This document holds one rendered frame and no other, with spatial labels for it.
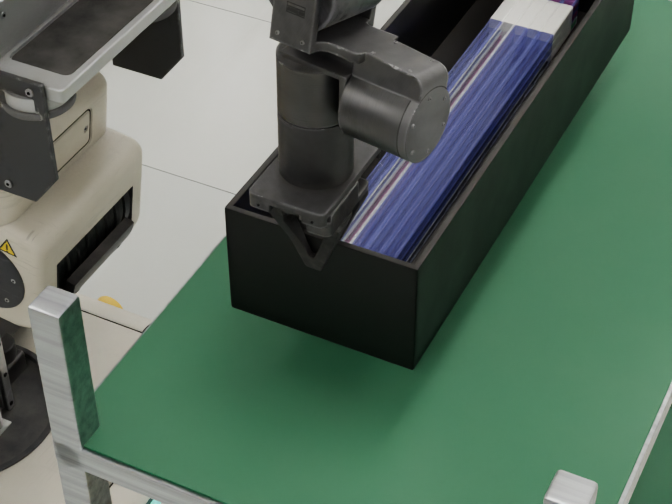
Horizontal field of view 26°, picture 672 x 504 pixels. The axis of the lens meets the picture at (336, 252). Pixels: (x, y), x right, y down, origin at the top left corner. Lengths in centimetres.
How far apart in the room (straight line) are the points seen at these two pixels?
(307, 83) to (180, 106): 220
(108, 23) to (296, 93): 55
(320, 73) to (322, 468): 35
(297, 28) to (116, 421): 41
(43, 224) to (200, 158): 141
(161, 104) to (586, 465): 215
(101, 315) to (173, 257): 54
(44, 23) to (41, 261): 28
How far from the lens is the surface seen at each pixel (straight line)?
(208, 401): 126
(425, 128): 102
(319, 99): 104
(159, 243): 287
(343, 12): 101
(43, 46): 154
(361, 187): 112
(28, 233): 167
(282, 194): 108
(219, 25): 349
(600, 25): 148
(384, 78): 100
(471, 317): 133
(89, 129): 176
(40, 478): 211
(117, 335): 229
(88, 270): 176
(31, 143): 153
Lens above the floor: 187
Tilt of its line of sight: 41 degrees down
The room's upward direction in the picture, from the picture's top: straight up
